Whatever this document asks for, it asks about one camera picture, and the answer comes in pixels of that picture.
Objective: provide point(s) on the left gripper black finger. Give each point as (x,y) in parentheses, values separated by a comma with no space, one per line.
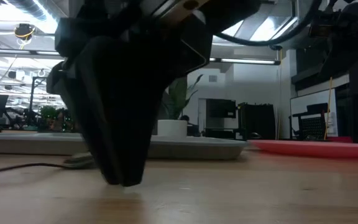
(129,109)
(89,124)

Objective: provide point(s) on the black spoon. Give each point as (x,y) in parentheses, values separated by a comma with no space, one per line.
(79,161)

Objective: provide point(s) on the red round plate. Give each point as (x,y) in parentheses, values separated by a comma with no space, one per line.
(315,148)

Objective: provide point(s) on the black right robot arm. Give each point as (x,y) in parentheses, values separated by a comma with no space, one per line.
(356,25)

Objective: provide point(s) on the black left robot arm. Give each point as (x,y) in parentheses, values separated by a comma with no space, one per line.
(235,12)

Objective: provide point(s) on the grey plastic tray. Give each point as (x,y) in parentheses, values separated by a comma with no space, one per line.
(197,149)

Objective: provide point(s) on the green bushy plant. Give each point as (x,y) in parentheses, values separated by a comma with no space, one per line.
(50,113)

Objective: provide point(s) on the white plant pot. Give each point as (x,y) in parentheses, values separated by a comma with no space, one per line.
(172,129)

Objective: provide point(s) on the green potted plant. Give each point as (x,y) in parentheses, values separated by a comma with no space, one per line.
(179,99)

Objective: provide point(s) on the person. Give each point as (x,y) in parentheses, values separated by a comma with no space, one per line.
(185,119)

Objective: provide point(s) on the ceiling light tube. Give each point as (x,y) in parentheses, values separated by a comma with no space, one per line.
(247,61)

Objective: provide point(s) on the black cabinet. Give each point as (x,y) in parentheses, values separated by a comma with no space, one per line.
(256,121)

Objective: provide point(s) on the white whiteboard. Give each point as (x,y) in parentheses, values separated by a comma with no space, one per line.
(300,104)

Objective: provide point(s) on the black perforated chair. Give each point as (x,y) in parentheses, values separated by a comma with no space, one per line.
(311,127)

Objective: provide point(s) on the black wall monitor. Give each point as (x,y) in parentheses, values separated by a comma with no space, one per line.
(221,108)

